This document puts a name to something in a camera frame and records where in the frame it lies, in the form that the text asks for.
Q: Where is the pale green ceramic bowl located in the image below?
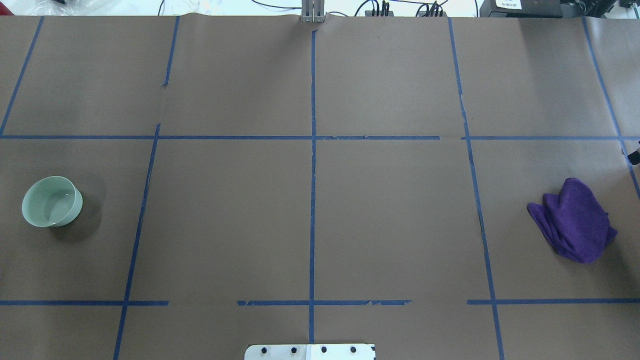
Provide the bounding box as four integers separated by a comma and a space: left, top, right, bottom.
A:
22, 176, 83, 228

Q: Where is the black device box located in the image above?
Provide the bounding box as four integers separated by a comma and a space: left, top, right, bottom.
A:
478, 0, 563, 19

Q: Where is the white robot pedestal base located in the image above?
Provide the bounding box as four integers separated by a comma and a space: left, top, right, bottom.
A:
244, 343, 377, 360

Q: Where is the purple microfiber cloth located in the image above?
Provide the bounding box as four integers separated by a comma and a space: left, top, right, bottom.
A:
526, 177, 618, 264

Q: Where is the black power strip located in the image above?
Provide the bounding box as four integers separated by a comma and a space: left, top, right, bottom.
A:
364, 6, 447, 18

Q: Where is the aluminium frame post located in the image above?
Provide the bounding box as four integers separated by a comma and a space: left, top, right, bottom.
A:
301, 0, 326, 24

